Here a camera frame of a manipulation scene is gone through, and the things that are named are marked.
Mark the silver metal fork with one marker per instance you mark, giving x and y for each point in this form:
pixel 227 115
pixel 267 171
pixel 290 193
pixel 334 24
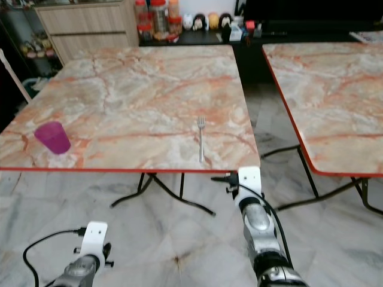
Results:
pixel 201 143

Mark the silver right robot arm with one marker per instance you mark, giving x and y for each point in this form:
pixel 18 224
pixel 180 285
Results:
pixel 263 239

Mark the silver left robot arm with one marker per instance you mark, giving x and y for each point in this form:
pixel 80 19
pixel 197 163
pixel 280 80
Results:
pixel 81 275

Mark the purple plastic cup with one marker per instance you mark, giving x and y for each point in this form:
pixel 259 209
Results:
pixel 54 139

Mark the marble-top folding table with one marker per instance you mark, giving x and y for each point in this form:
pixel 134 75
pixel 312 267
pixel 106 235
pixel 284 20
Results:
pixel 137 89
pixel 329 95

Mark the black round figurine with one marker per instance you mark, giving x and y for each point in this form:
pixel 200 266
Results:
pixel 226 21

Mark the yellow round figurine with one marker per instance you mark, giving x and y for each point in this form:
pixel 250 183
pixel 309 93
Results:
pixel 213 21

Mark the black and white figurine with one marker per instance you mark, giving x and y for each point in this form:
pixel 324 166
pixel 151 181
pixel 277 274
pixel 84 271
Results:
pixel 200 23

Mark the white round figurine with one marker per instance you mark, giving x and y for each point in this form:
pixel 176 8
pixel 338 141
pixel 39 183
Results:
pixel 188 23

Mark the orange-filled tall jar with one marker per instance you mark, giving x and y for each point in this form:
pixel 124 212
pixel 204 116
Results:
pixel 175 17

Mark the large red-lidded clear jar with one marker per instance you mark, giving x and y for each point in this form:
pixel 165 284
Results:
pixel 158 18

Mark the black television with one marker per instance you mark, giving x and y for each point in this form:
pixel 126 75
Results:
pixel 311 9

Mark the small red-lidded jar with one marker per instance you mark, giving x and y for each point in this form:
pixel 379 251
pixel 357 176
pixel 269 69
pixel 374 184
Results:
pixel 142 15

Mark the dark glass display shelf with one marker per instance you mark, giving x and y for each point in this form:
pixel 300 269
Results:
pixel 24 36

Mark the light wooden drawer cabinet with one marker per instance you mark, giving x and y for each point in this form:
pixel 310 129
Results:
pixel 87 27

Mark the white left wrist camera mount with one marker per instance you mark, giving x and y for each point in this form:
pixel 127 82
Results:
pixel 94 239

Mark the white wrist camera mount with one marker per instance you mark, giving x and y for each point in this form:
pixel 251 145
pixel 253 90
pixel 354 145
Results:
pixel 94 239
pixel 250 179

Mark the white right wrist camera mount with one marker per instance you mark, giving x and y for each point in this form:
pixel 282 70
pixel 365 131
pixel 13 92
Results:
pixel 250 179

